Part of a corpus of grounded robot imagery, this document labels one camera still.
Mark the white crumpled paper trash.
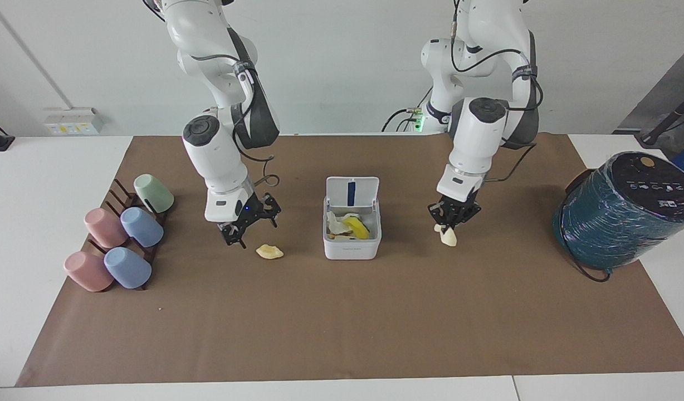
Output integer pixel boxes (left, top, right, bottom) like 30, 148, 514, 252
326, 211, 358, 238

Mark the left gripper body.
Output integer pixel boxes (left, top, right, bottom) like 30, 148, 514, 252
438, 190, 480, 217

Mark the dark brown cup rack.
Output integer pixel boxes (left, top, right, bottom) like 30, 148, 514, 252
87, 178, 168, 291

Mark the white wall socket box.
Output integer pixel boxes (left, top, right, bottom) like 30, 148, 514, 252
43, 107, 105, 136

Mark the white wall conduit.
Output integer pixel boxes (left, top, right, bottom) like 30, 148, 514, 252
0, 0, 74, 110

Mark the green cup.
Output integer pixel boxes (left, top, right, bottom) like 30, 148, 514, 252
133, 174, 175, 214

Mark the blue cup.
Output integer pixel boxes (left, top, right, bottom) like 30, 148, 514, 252
104, 247, 153, 290
120, 207, 165, 248

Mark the yellow peel trash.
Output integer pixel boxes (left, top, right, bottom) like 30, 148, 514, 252
342, 216, 370, 240

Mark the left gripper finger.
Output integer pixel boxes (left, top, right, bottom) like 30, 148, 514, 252
451, 203, 482, 229
428, 203, 453, 233

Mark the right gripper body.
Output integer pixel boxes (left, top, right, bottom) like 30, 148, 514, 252
222, 192, 268, 232

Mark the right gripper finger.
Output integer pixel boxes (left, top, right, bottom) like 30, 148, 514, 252
219, 221, 249, 250
261, 193, 282, 228

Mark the pale trash piece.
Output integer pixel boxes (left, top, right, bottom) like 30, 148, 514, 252
434, 223, 458, 247

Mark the white trash bin with lid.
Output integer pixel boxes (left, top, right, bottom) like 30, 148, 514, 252
323, 176, 383, 261

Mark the pink cup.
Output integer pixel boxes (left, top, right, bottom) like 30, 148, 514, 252
63, 251, 115, 292
84, 207, 129, 249

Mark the teal wrapped cylinder black top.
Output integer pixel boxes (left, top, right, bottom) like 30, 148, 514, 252
553, 151, 684, 272

